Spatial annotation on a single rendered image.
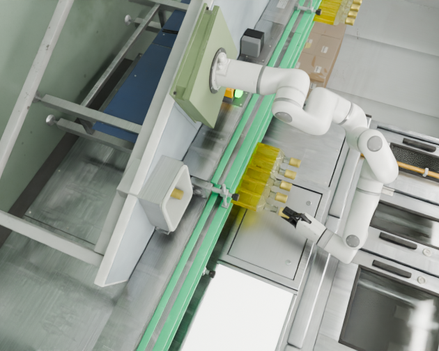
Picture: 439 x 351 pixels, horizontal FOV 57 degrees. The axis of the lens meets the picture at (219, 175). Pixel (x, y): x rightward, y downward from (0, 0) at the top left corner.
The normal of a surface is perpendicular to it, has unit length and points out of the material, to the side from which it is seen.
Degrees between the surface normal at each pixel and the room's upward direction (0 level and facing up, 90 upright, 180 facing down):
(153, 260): 90
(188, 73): 90
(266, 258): 90
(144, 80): 90
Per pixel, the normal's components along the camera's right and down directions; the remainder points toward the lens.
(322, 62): 0.06, -0.45
